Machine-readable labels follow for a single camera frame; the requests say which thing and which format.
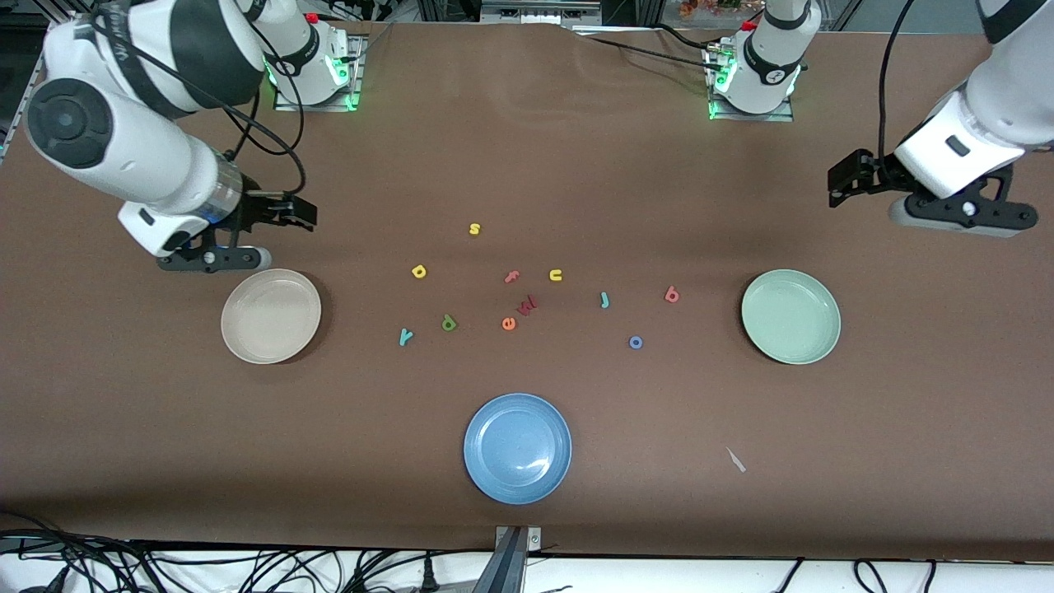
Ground beige brown plate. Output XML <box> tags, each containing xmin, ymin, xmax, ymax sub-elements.
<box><xmin>221</xmin><ymin>268</ymin><xmax>323</xmax><ymax>365</ymax></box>

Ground light green plate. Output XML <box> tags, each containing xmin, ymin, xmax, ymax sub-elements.
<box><xmin>741</xmin><ymin>269</ymin><xmax>842</xmax><ymax>366</ymax></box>

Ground brown table cover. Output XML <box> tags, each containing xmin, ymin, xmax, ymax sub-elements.
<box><xmin>0</xmin><ymin>15</ymin><xmax>1054</xmax><ymax>563</ymax></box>

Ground grey background device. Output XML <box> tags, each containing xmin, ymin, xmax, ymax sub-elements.
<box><xmin>480</xmin><ymin>0</ymin><xmax>602</xmax><ymax>26</ymax></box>

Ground blue plate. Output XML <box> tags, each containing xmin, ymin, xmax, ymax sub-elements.
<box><xmin>463</xmin><ymin>393</ymin><xmax>573</xmax><ymax>505</ymax></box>

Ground dark grey metal pole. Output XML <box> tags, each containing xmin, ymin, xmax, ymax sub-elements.
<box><xmin>472</xmin><ymin>527</ymin><xmax>528</xmax><ymax>593</ymax></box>

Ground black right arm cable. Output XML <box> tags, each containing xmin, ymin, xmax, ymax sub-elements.
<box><xmin>86</xmin><ymin>0</ymin><xmax>307</xmax><ymax>203</ymax></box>

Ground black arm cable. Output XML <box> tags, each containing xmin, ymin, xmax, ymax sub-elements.
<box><xmin>86</xmin><ymin>0</ymin><xmax>307</xmax><ymax>203</ymax></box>
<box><xmin>878</xmin><ymin>0</ymin><xmax>916</xmax><ymax>186</ymax></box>

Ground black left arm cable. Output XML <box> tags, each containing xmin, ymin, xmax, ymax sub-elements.
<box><xmin>878</xmin><ymin>0</ymin><xmax>916</xmax><ymax>186</ymax></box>

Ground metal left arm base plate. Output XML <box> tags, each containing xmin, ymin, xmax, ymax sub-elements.
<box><xmin>704</xmin><ymin>41</ymin><xmax>795</xmax><ymax>123</ymax></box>

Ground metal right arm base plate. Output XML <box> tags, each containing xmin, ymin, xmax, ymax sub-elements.
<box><xmin>273</xmin><ymin>35</ymin><xmax>367</xmax><ymax>113</ymax></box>

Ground black base cable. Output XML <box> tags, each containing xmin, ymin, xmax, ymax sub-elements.
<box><xmin>646</xmin><ymin>21</ymin><xmax>730</xmax><ymax>52</ymax></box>
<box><xmin>572</xmin><ymin>31</ymin><xmax>725</xmax><ymax>71</ymax></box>

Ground small metal clamp bracket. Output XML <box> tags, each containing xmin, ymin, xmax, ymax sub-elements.
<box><xmin>494</xmin><ymin>525</ymin><xmax>543</xmax><ymax>553</ymax></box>

